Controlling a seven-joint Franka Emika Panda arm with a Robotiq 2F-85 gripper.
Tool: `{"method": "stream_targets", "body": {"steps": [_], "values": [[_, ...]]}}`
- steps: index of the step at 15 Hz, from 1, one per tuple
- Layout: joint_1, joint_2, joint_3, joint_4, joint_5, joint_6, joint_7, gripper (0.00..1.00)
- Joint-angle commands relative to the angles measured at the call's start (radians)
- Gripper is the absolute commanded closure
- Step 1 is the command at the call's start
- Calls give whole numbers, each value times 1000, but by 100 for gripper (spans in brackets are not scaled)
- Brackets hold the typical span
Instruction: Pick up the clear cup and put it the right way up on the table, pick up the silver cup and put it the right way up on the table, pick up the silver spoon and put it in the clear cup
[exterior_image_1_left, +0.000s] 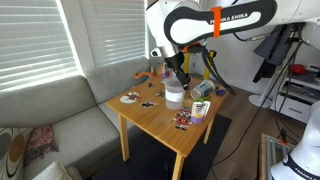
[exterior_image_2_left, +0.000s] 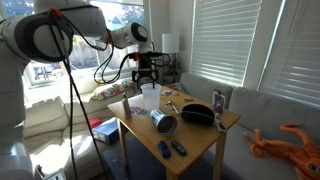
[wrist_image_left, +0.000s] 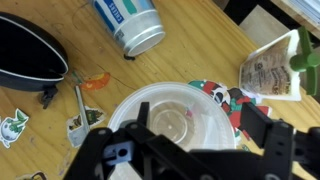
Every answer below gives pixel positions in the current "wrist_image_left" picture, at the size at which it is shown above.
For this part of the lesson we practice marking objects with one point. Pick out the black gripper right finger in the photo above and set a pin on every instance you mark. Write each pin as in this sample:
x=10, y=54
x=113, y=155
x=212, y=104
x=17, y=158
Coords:
x=276, y=143

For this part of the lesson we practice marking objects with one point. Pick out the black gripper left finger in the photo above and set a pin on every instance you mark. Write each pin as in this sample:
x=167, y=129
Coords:
x=100, y=150

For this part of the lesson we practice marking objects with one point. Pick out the thin silver metal utensil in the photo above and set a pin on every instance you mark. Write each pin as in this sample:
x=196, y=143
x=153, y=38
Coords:
x=81, y=110

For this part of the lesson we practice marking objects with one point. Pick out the clear plastic cup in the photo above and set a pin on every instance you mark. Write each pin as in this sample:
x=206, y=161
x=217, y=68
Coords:
x=166, y=96

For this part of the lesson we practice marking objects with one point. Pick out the silver metal cup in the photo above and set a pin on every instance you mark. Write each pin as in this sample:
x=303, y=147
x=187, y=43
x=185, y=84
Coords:
x=133, y=23

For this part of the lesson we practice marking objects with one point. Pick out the brown green character sticker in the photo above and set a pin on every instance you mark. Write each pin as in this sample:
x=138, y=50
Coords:
x=95, y=116

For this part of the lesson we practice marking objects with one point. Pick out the small snack packet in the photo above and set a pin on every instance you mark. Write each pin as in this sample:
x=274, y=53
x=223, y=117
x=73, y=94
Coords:
x=230, y=100

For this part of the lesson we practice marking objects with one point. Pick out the orange fruit sticker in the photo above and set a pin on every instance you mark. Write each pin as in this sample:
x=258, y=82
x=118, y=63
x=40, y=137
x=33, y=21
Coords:
x=95, y=81

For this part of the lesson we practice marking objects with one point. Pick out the white food pouch green cap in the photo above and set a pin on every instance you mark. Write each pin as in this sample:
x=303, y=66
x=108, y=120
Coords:
x=266, y=73

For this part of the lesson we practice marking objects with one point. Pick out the small dark character sticker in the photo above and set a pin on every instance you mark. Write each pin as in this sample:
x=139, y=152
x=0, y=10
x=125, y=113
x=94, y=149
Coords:
x=33, y=176

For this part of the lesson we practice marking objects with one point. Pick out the green dinosaur sticker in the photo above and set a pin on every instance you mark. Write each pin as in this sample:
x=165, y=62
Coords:
x=13, y=126

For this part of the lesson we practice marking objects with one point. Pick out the black glasses case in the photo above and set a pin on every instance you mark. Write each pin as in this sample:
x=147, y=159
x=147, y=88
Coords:
x=30, y=56

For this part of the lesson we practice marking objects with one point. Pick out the wooden table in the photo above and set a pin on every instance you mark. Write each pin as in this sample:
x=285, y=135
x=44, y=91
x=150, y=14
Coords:
x=200, y=50

